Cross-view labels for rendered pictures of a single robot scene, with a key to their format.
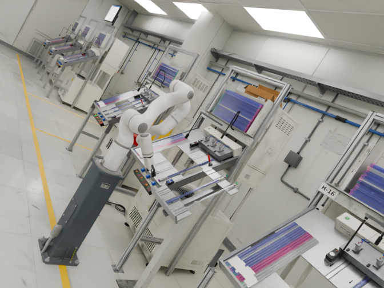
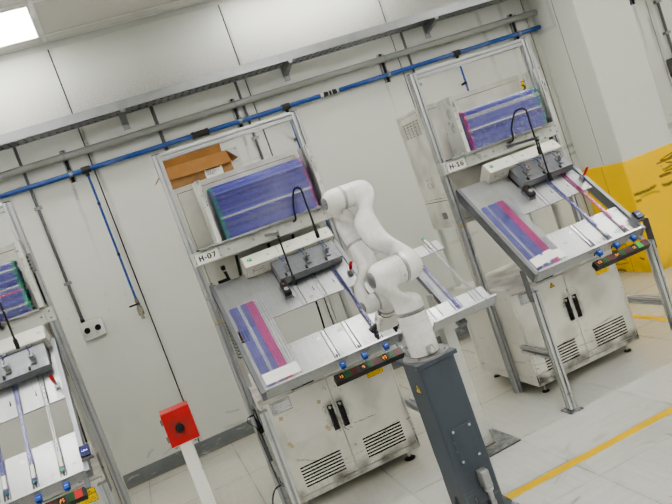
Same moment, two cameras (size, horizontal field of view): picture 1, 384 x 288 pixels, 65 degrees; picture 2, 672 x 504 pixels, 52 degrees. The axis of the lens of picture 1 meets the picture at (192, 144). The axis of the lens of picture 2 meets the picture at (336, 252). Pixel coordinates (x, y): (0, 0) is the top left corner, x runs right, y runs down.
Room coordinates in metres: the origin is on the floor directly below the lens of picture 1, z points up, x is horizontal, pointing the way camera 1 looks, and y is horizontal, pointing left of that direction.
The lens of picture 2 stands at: (1.08, 2.98, 1.45)
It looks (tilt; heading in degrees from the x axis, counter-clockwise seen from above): 5 degrees down; 293
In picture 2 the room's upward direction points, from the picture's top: 20 degrees counter-clockwise
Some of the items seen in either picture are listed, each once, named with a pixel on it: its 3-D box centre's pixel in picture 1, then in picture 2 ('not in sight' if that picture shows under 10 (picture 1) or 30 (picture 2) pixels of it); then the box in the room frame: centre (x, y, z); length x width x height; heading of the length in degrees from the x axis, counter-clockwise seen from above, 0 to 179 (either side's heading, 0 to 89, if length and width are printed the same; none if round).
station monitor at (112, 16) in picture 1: (114, 15); not in sight; (6.38, 2.80, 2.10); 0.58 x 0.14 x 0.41; 39
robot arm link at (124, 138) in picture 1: (128, 127); (394, 287); (1.97, 0.41, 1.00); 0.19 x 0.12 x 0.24; 46
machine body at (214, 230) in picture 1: (175, 222); (325, 415); (2.81, -0.26, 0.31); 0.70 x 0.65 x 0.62; 39
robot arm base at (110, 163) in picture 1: (115, 156); (418, 333); (1.94, 0.39, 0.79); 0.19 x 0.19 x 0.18
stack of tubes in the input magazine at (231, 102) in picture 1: (239, 111); (262, 198); (2.69, -0.20, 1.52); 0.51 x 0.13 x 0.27; 39
